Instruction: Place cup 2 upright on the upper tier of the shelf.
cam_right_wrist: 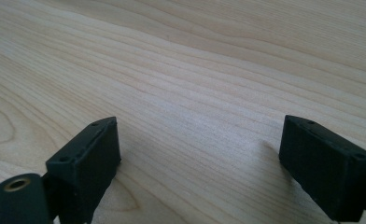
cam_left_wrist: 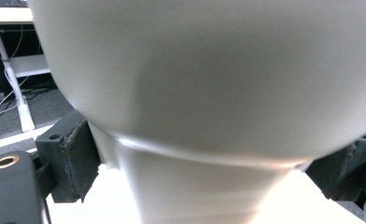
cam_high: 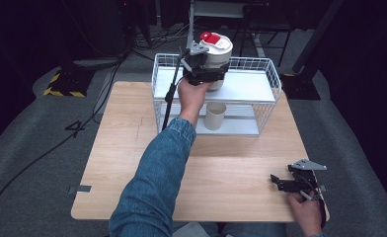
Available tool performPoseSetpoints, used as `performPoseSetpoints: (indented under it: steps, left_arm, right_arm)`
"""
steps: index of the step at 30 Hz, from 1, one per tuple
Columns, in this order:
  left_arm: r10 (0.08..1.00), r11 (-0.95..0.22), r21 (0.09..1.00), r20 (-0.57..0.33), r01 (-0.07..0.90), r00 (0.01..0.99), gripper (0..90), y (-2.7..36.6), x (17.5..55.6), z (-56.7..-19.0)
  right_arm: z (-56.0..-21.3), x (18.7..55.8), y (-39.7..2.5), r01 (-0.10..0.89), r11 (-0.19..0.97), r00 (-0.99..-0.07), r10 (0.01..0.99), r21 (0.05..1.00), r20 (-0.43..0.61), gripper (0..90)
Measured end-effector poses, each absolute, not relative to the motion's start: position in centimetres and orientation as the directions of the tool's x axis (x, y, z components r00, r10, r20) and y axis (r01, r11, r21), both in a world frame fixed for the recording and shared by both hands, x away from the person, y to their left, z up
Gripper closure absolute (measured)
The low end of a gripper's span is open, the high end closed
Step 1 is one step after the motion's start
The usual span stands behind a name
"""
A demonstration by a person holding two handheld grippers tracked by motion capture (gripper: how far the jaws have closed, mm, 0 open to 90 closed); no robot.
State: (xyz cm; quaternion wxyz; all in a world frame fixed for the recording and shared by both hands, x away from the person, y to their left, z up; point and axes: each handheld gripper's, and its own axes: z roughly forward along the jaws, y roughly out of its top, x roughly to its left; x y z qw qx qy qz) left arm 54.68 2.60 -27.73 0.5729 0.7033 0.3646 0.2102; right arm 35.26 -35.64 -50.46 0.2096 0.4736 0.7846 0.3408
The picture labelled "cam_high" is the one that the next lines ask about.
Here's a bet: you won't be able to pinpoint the person's left hand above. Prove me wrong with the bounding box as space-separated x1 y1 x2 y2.
177 78 214 128

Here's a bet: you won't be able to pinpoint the bundle of floor cables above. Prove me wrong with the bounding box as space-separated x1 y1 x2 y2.
127 23 191 62

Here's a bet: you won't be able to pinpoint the grey tape strip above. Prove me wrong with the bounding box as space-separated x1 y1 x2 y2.
66 184 94 196

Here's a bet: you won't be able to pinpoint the black slanted pole with base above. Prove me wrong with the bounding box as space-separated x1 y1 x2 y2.
278 0 347 102

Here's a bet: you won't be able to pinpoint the long black floor cable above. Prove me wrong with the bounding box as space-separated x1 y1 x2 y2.
0 58 125 237

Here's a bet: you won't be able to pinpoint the black metal chair frame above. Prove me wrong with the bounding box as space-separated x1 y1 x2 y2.
238 2 297 68

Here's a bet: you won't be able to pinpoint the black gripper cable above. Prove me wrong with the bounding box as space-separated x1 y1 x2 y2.
161 48 187 132
298 176 328 230

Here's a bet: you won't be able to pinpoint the white cup with red lid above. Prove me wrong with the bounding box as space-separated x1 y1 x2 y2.
198 31 234 92

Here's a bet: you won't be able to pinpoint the beige cup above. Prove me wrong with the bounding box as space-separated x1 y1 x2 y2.
203 102 228 131

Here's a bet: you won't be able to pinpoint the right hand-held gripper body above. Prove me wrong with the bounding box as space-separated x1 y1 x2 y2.
286 158 328 202

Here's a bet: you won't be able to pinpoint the grey metal stand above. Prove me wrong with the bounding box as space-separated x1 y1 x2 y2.
187 0 253 48

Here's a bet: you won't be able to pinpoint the person's right hand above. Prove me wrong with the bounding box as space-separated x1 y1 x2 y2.
285 191 328 237

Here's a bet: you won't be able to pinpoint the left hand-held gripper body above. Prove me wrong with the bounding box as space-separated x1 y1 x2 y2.
181 40 215 87

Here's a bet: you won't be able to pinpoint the yellow black striped stand base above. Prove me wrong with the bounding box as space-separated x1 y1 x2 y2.
42 66 97 99

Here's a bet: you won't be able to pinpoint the person's denim trousers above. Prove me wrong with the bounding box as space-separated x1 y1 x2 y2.
172 221 289 237

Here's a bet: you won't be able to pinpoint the white wire rack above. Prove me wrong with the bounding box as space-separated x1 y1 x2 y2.
150 52 283 137

